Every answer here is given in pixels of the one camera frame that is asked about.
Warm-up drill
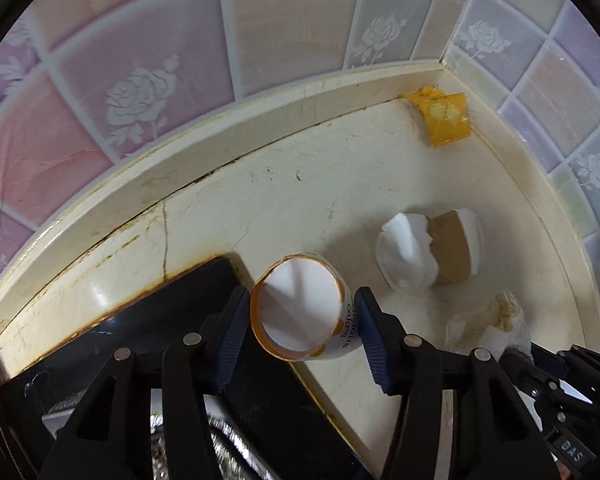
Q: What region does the brown and white paper cone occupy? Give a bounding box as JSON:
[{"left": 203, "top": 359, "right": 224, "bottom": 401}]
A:
[{"left": 375, "top": 208, "right": 485, "bottom": 291}]

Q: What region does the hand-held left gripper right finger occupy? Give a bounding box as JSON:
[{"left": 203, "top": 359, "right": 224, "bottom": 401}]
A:
[{"left": 352, "top": 287, "right": 556, "bottom": 480}]

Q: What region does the aluminium foil stove liner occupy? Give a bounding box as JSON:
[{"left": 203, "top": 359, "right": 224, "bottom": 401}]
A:
[{"left": 42, "top": 395, "right": 261, "bottom": 480}]

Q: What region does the yellow snack packet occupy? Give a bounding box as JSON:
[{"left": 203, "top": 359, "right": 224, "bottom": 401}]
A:
[{"left": 400, "top": 87, "right": 473, "bottom": 149}]

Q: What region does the white paper cup orange rim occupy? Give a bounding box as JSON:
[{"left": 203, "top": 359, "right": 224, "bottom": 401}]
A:
[{"left": 250, "top": 252, "right": 366, "bottom": 362}]

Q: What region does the black glass gas stove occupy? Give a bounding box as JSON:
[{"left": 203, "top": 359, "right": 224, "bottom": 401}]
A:
[{"left": 0, "top": 256, "right": 371, "bottom": 480}]

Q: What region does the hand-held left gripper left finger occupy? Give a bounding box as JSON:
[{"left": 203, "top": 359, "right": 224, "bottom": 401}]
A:
[{"left": 37, "top": 285, "right": 252, "bottom": 480}]

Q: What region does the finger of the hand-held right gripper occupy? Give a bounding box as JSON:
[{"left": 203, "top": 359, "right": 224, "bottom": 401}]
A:
[
  {"left": 530, "top": 344, "right": 600, "bottom": 403},
  {"left": 502, "top": 352, "right": 581, "bottom": 431}
]

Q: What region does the white tissue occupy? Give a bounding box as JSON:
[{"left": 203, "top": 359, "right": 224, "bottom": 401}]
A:
[{"left": 445, "top": 291, "right": 533, "bottom": 361}]

